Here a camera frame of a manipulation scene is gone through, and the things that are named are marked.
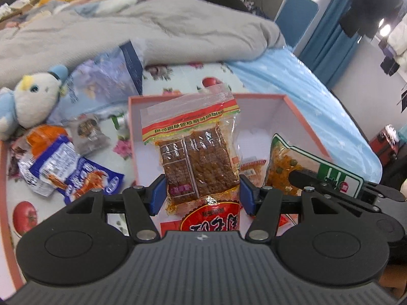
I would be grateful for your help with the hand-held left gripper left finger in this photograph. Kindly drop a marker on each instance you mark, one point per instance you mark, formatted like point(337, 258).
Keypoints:
point(157, 193)

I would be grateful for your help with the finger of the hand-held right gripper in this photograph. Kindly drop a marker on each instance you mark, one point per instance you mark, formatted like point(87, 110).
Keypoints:
point(305, 178)

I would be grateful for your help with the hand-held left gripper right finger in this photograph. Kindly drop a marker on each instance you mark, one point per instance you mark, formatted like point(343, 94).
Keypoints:
point(246, 197)

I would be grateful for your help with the green pea snack packet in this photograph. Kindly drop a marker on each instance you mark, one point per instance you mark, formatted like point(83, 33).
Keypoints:
point(286, 162)

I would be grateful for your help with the brown tofu snack packet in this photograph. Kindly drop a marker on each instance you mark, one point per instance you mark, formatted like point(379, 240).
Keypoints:
point(197, 152)

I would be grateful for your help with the blue white snack packet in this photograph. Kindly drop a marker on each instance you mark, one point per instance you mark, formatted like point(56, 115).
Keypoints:
point(51, 165)
point(95, 181)

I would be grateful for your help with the pink cardboard box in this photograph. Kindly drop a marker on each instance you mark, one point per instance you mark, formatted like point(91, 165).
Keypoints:
point(254, 117)

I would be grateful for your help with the green white small packet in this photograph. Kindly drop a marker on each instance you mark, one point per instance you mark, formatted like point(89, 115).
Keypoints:
point(120, 125)

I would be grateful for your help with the red suitcase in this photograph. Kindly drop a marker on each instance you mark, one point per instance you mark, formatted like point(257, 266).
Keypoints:
point(383, 146)

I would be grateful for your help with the blue star bedsheet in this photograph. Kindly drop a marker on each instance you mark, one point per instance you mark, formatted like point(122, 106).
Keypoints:
point(302, 79)

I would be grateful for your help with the fruit print sheet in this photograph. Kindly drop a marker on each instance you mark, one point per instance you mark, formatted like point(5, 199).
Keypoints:
point(178, 79)

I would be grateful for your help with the blue curtain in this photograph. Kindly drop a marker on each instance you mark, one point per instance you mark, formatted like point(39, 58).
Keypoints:
point(330, 38)

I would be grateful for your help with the blue white plush toy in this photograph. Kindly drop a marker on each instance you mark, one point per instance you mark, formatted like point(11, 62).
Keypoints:
point(31, 101)

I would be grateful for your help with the pink box lid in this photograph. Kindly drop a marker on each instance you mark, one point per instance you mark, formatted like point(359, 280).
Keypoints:
point(3, 222)

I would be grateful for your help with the blue chair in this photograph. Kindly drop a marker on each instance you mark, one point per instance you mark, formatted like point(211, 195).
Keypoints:
point(295, 19)

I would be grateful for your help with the grey duvet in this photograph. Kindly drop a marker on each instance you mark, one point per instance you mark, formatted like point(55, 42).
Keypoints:
point(159, 31)

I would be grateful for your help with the white hanging jacket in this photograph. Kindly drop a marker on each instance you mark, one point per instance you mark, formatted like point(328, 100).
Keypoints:
point(399, 38)

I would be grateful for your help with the black hanging coat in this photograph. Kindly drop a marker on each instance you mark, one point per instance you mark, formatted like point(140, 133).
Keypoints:
point(368, 6)

